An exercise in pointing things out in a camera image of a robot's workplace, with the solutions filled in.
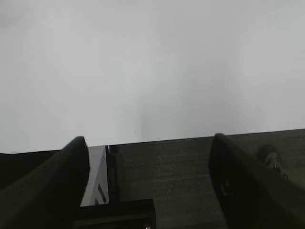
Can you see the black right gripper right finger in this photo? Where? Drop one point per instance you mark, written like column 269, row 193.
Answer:
column 251, row 195

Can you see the white table leg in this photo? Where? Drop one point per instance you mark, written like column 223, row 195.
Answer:
column 97, row 192

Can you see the dark shoe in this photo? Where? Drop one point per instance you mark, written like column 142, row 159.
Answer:
column 270, row 157

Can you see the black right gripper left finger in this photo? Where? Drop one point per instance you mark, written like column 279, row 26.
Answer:
column 43, row 190

